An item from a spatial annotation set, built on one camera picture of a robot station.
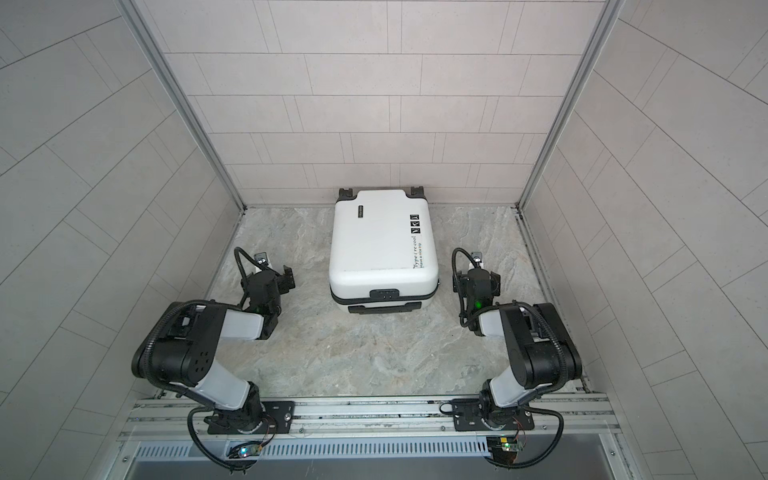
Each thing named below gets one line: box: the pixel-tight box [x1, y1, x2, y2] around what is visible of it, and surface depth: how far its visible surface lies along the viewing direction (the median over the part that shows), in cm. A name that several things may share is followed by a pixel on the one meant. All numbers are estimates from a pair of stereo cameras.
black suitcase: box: [329, 186, 439, 314], surface depth 82 cm
